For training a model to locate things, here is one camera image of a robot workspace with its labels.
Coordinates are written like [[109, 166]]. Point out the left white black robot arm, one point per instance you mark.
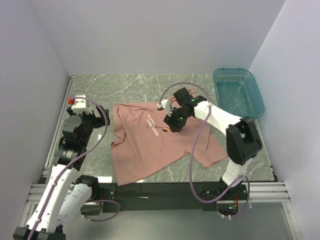
[[66, 191]]

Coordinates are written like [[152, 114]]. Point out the teal transparent plastic bin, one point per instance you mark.
[[237, 92]]

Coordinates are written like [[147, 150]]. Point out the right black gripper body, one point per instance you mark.
[[178, 117]]

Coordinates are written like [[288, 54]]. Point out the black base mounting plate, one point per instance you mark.
[[166, 196]]

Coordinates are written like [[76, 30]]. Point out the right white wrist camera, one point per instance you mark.
[[164, 104]]

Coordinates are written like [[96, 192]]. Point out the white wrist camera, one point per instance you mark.
[[164, 104], [79, 105]]

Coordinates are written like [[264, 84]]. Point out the aluminium frame rail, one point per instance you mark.
[[259, 192]]

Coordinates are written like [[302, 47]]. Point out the pink printed t shirt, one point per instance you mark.
[[144, 144]]

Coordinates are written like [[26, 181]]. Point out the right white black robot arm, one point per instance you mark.
[[243, 141]]

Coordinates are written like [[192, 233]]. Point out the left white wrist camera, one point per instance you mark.
[[79, 105]]

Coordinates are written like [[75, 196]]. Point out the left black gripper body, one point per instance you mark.
[[91, 121]]

